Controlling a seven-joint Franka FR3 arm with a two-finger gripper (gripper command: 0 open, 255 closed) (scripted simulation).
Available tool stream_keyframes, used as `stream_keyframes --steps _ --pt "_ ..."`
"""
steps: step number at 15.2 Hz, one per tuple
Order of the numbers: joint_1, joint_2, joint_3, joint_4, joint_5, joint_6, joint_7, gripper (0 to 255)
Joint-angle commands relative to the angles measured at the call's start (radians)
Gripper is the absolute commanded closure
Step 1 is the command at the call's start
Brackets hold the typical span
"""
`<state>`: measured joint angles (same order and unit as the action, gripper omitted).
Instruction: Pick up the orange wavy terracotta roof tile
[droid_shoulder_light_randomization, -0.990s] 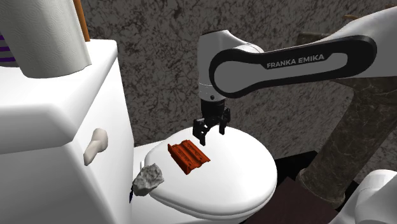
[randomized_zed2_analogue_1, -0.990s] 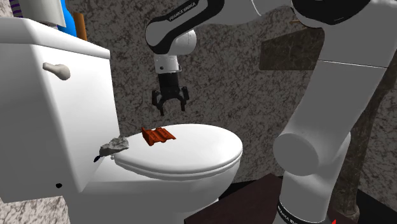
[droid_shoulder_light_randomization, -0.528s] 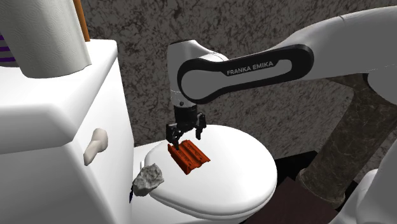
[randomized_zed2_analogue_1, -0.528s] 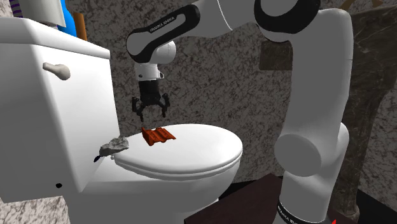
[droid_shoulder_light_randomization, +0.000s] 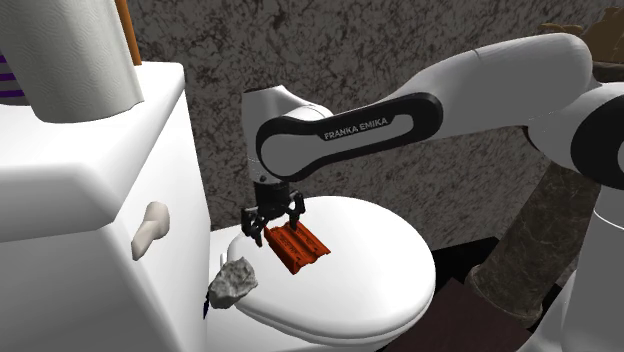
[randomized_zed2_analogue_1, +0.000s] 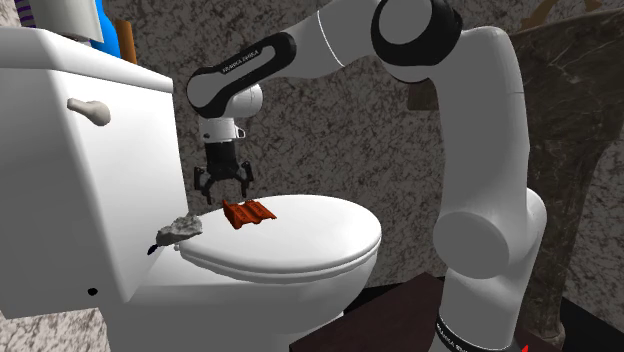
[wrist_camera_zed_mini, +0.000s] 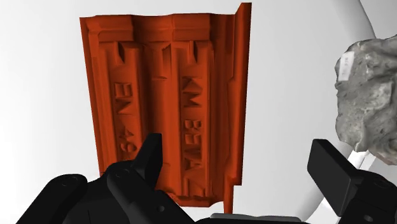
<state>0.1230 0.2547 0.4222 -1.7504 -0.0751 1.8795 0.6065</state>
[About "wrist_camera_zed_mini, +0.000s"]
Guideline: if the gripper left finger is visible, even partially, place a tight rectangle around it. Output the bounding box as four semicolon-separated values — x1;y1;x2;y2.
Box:
16;132;196;224

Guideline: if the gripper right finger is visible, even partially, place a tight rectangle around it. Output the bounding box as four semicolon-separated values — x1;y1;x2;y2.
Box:
307;139;397;224

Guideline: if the grey rough stone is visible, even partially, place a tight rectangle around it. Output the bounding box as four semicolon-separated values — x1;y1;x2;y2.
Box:
334;34;397;166

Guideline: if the red clay roof tile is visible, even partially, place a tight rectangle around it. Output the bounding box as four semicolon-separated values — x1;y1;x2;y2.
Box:
79;2;253;215

